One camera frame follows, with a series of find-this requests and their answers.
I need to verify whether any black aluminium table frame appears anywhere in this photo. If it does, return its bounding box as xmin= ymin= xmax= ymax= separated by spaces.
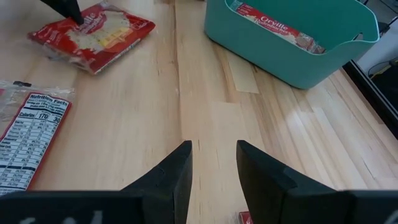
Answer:
xmin=341 ymin=60 xmax=398 ymax=139

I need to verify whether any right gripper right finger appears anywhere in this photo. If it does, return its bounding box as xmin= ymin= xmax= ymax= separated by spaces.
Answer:
xmin=236 ymin=139 xmax=351 ymax=224

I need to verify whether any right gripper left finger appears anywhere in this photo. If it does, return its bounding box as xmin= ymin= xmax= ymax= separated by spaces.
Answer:
xmin=120 ymin=140 xmax=194 ymax=224

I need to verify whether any red butter popcorn bag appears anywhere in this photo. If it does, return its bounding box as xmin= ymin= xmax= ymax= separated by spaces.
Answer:
xmin=0 ymin=80 xmax=76 ymax=197
xmin=238 ymin=211 xmax=254 ymax=224
xmin=27 ymin=0 xmax=157 ymax=76
xmin=229 ymin=0 xmax=327 ymax=55

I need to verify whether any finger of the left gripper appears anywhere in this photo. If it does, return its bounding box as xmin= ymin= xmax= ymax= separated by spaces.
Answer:
xmin=39 ymin=0 xmax=86 ymax=27

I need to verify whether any teal plastic basket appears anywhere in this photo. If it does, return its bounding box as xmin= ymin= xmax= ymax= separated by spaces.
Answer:
xmin=203 ymin=0 xmax=381 ymax=90

